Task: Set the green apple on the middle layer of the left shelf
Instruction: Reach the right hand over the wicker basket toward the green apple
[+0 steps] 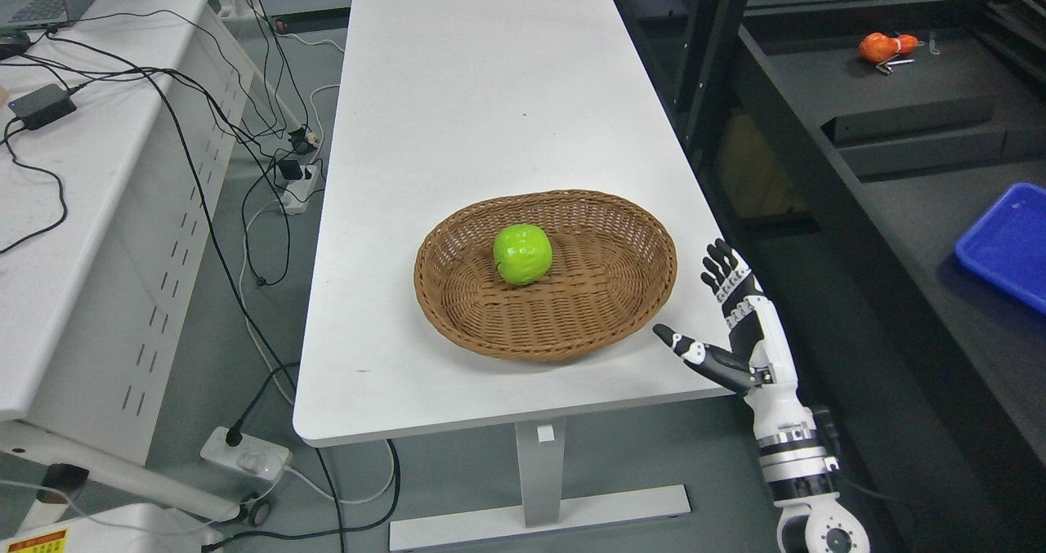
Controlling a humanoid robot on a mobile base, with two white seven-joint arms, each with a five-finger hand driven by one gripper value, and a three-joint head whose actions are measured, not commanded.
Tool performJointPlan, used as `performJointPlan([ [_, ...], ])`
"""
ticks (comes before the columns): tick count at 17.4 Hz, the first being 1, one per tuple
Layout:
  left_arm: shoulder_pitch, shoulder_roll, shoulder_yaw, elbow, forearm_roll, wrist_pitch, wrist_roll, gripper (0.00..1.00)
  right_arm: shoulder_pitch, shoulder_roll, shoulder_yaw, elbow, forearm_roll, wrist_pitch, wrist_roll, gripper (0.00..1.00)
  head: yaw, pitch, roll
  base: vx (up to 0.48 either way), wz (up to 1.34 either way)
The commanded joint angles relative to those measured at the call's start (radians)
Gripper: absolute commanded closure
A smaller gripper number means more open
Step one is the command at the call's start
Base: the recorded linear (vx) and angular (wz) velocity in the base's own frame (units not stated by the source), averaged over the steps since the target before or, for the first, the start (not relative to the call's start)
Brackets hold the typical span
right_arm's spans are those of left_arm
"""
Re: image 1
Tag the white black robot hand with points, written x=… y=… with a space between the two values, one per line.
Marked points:
x=759 y=356

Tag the green apple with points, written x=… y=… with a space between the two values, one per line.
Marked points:
x=522 y=254

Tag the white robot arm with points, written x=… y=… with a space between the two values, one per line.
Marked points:
x=797 y=468

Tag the black shelf upright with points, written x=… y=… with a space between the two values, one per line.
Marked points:
x=708 y=42

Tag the brown wicker basket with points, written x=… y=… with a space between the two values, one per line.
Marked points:
x=613 y=268

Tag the blue plastic tray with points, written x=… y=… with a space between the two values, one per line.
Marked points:
x=1006 y=245

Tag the orange toy gourd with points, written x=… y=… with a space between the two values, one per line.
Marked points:
x=878 y=48

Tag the white power strip far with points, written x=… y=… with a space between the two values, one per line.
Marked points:
x=295 y=194

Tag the white power strip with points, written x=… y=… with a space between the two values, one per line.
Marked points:
x=251 y=457
x=295 y=194

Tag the white power strip near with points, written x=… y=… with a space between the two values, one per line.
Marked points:
x=251 y=457

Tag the white machine with warning label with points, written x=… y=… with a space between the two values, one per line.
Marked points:
x=132 y=528

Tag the white side desk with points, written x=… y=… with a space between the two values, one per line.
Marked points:
x=104 y=223

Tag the black power adapter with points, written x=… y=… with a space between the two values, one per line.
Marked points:
x=43 y=106

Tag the black computer mouse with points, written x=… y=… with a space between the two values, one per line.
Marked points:
x=14 y=43

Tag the white table leg frame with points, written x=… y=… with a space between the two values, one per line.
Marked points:
x=541 y=459

